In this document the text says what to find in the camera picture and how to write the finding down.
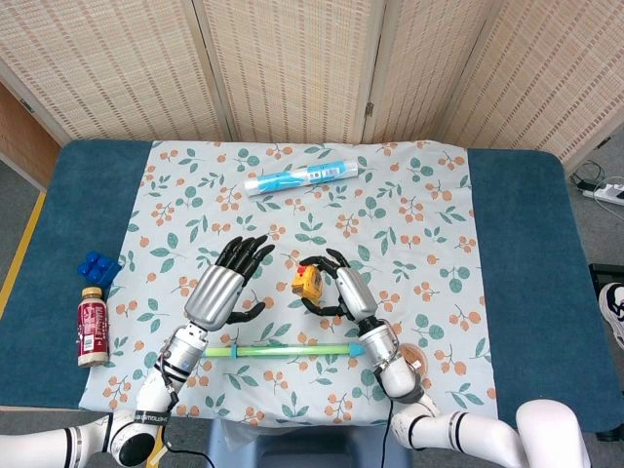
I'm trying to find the thin floor cables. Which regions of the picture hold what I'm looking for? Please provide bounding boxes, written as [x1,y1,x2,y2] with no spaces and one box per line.
[569,160,616,192]

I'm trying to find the clear tube with blue print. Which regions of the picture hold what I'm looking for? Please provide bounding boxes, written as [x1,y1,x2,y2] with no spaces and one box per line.
[243,156,360,199]

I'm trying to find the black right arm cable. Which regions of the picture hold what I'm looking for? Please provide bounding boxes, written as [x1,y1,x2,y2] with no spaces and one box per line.
[379,397,396,468]

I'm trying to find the teal fabric table cover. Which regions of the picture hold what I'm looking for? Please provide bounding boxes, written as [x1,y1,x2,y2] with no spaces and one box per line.
[0,138,624,435]

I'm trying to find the floral leaf print tablecloth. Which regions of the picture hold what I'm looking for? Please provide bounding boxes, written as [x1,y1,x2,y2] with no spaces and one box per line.
[77,139,499,428]

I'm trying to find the black and white shoe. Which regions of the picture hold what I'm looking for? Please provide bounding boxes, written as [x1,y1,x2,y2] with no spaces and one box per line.
[598,282,624,350]

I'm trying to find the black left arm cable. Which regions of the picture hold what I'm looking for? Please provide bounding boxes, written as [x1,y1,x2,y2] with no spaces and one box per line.
[160,438,215,468]

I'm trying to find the blue toy building block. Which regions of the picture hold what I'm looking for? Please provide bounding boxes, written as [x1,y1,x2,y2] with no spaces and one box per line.
[77,251,122,287]

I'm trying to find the brown drink bottle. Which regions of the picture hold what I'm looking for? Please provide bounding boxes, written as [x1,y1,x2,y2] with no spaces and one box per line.
[76,286,109,369]

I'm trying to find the white power strip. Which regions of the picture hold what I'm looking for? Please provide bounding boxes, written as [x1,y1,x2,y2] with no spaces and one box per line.
[582,182,624,206]

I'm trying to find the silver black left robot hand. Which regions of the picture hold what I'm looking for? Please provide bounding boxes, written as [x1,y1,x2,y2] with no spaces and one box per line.
[183,234,276,333]

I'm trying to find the green and blue water pump toy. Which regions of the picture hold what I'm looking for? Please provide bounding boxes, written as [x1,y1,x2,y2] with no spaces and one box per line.
[202,342,366,361]

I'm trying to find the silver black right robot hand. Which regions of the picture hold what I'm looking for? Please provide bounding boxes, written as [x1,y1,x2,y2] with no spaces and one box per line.
[297,248,379,323]

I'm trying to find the brown wooden panel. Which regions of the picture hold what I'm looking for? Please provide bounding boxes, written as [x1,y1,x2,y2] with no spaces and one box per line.
[0,82,62,189]

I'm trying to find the woven bamboo folding screen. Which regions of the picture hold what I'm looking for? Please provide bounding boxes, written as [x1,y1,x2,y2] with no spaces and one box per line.
[0,0,624,165]

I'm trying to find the yellow tape measure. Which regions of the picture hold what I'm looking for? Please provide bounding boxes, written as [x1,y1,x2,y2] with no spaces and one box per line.
[291,264,324,299]

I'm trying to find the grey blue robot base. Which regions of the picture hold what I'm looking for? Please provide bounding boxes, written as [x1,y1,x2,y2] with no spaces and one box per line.
[207,418,413,468]

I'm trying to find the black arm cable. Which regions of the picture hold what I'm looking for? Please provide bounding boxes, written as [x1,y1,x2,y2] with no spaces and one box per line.
[160,438,215,468]
[379,397,396,468]

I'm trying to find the black floor stand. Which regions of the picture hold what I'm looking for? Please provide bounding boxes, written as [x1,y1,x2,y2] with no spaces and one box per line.
[588,262,624,293]

